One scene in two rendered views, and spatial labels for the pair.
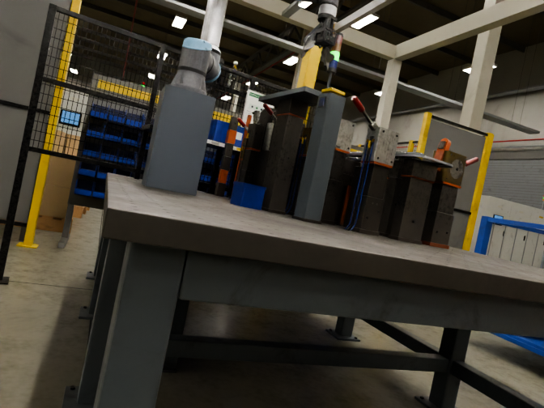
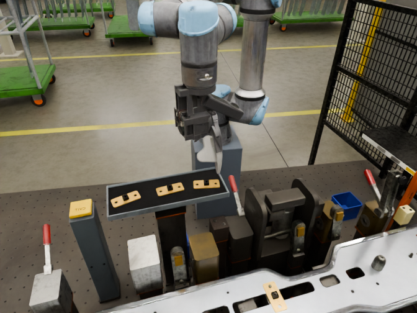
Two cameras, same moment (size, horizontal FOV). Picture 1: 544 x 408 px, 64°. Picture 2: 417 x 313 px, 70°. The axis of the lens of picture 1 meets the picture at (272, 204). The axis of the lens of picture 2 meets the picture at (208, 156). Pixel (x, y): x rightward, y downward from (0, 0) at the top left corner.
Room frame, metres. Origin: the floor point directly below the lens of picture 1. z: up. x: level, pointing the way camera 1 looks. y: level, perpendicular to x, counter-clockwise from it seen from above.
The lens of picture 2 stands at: (2.01, -0.66, 1.80)
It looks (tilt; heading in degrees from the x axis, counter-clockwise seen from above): 36 degrees down; 103
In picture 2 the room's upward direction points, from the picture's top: straight up
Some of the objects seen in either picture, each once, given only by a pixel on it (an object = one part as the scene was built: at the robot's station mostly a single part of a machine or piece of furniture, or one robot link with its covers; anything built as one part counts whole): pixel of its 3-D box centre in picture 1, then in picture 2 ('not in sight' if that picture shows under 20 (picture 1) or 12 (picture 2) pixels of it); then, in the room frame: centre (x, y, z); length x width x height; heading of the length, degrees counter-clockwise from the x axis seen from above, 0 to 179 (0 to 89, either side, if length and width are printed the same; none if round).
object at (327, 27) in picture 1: (325, 31); (197, 108); (1.84, -0.07, 1.49); 0.09 x 0.08 x 0.12; 37
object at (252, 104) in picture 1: (257, 115); not in sight; (3.02, 0.23, 1.30); 0.23 x 0.02 x 0.31; 119
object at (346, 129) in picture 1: (326, 171); (151, 288); (1.71, -0.19, 0.90); 0.13 x 0.08 x 0.41; 119
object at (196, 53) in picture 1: (196, 56); (217, 103); (1.79, 0.43, 1.27); 0.13 x 0.12 x 0.14; 172
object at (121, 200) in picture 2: not in sight; (125, 197); (1.61, -0.07, 1.17); 0.08 x 0.04 x 0.01; 44
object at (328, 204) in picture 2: not in sight; (316, 241); (2.24, 0.14, 0.88); 0.11 x 0.07 x 0.37; 119
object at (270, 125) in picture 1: (271, 157); (272, 243); (2.07, 0.05, 0.95); 0.18 x 0.13 x 0.49; 29
